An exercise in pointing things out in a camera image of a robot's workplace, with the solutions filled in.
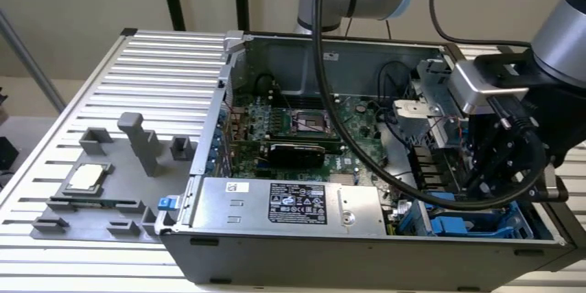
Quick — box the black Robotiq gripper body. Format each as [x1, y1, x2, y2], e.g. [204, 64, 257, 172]
[471, 82, 586, 170]

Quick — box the silver CPU chip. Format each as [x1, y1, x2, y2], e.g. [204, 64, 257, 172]
[62, 163, 113, 193]

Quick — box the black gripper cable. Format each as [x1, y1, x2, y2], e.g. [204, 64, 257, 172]
[428, 0, 532, 47]

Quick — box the aluminium profile post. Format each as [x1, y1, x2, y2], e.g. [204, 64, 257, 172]
[0, 8, 65, 114]

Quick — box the black wire bundle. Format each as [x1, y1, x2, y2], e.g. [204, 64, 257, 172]
[376, 61, 413, 126]

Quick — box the black open PC case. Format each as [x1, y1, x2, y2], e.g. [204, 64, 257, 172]
[157, 30, 579, 285]

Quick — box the thick black camera cable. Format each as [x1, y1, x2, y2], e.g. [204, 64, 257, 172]
[312, 0, 550, 211]

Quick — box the green motherboard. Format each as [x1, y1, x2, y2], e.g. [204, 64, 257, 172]
[223, 93, 403, 187]

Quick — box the CPU socket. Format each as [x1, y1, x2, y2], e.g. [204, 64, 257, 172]
[285, 109, 333, 134]

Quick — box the black graphics card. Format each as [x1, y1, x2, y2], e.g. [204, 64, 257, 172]
[259, 141, 327, 169]

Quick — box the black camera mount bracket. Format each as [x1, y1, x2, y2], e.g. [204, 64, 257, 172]
[473, 49, 550, 89]

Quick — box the silver power supply unit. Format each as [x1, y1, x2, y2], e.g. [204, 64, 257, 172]
[182, 176, 388, 235]

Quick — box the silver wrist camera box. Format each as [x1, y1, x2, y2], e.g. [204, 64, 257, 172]
[445, 60, 530, 116]

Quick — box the metal drive cage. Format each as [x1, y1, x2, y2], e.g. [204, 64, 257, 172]
[392, 59, 472, 150]

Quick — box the small silver heatsink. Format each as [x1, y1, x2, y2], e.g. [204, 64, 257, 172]
[328, 173, 357, 186]

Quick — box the green RAM stick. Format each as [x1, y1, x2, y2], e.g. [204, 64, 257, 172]
[48, 196, 138, 209]

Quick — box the black looped wire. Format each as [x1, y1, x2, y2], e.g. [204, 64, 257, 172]
[255, 73, 276, 102]

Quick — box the black RAM slot bank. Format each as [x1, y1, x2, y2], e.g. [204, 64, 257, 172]
[272, 93, 337, 108]
[263, 131, 343, 143]

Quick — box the grey parts rack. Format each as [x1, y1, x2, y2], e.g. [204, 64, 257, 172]
[29, 113, 202, 244]

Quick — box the black box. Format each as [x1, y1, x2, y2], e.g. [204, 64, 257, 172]
[0, 137, 20, 170]

